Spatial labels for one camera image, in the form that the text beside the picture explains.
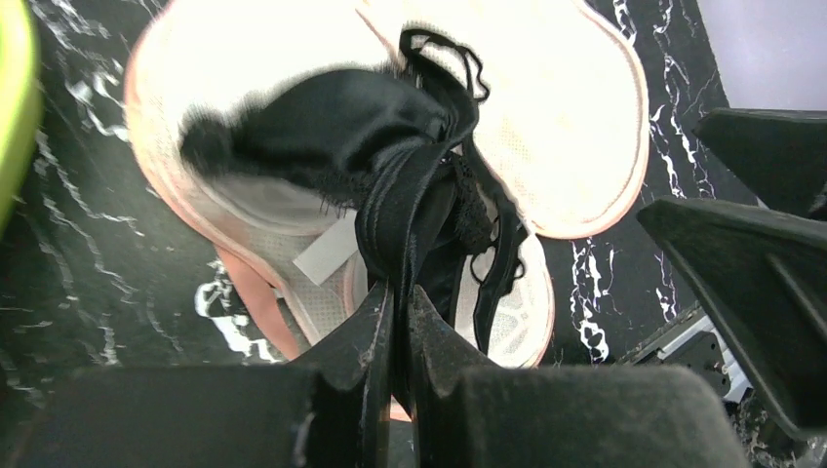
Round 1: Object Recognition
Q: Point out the floral mesh laundry bag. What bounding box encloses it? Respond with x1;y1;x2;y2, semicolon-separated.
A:
124;1;649;368

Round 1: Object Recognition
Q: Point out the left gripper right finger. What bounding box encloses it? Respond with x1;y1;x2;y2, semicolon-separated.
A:
407;290;747;467

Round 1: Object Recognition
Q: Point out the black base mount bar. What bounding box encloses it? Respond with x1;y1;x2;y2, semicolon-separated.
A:
617;303;752;405

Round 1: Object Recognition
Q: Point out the black bra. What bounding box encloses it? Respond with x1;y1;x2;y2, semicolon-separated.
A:
179;27;528;352

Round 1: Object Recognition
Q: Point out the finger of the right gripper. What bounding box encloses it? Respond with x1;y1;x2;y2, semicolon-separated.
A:
637;198;826;440
692;108;826;220

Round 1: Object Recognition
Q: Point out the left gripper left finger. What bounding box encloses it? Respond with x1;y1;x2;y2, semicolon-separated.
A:
13;283;394;467

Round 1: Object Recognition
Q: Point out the green plastic bin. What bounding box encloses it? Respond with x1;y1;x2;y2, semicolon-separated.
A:
1;0;44;229

